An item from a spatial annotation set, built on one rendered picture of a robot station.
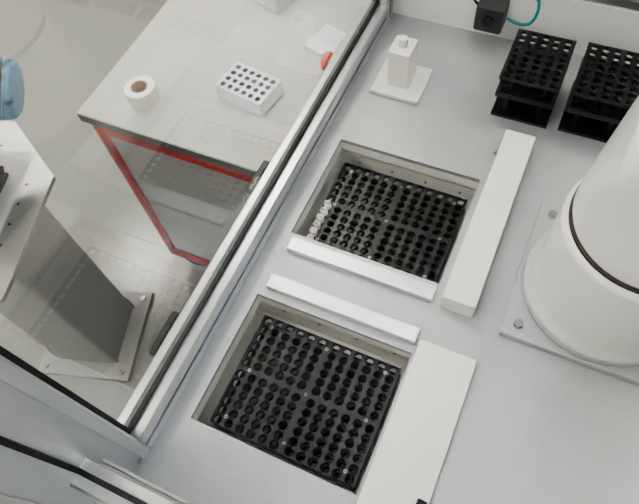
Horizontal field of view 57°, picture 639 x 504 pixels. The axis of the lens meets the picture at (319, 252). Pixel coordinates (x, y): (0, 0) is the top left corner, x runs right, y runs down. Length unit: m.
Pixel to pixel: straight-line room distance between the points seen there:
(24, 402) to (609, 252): 0.59
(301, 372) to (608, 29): 0.77
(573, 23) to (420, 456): 0.77
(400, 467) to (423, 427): 0.06
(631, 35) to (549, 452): 0.70
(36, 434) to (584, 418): 0.64
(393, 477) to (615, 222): 0.39
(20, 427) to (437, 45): 0.93
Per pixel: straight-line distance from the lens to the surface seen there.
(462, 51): 1.19
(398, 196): 1.02
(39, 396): 0.61
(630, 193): 0.64
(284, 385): 0.88
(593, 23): 1.17
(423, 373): 0.82
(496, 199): 0.93
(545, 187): 1.01
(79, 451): 0.71
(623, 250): 0.69
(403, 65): 1.06
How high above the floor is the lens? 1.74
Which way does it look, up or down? 60 degrees down
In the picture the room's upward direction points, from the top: 10 degrees counter-clockwise
